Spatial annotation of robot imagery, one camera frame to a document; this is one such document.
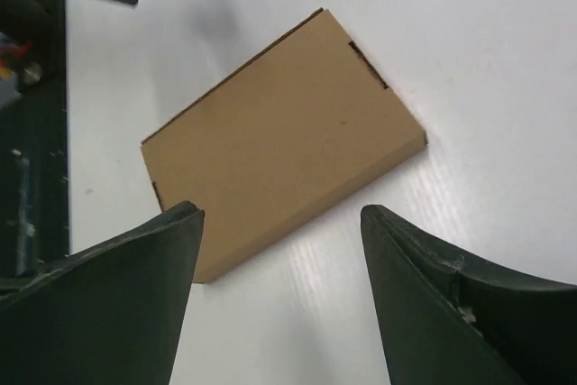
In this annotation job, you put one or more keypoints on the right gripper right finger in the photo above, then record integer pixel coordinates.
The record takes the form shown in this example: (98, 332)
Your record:
(448, 316)

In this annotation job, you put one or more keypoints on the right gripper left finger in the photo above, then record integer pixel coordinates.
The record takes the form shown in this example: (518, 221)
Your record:
(111, 314)

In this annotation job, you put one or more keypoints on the brown cardboard box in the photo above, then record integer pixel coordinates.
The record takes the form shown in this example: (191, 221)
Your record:
(295, 130)

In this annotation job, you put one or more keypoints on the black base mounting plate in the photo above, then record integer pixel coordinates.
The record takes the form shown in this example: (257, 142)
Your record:
(34, 168)

